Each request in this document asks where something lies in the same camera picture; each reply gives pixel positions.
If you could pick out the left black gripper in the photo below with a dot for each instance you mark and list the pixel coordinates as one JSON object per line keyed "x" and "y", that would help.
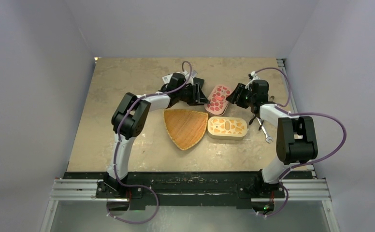
{"x": 197, "y": 98}

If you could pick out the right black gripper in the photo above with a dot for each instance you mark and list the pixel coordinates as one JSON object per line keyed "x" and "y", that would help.
{"x": 236, "y": 97}

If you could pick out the pink lunch box lid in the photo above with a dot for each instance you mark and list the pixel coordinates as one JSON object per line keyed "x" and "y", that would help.
{"x": 219, "y": 94}

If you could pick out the woven bamboo basket tray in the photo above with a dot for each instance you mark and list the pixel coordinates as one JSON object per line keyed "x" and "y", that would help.
{"x": 185, "y": 127}

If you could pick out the beige lunch box lid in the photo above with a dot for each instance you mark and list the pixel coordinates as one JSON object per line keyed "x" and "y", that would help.
{"x": 226, "y": 123}

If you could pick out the beige lunch box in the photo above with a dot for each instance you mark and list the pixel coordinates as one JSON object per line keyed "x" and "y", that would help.
{"x": 227, "y": 134}

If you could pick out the pink lunch box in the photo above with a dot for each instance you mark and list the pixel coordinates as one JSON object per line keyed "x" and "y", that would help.
{"x": 216, "y": 110}

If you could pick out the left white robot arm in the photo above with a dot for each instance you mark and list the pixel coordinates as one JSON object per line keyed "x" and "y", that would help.
{"x": 130, "y": 116}

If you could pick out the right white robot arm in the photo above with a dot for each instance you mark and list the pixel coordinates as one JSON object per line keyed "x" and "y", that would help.
{"x": 271, "y": 174}

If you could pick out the white small device box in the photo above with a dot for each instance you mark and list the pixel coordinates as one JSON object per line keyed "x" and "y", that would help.
{"x": 166, "y": 79}

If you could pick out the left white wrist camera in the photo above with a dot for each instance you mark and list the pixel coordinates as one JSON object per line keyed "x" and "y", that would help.
{"x": 192, "y": 76}

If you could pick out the right aluminium rail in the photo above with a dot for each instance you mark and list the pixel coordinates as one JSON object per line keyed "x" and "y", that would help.
{"x": 296, "y": 142}

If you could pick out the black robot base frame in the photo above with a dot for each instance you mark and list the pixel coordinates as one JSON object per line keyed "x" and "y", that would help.
{"x": 242, "y": 189}

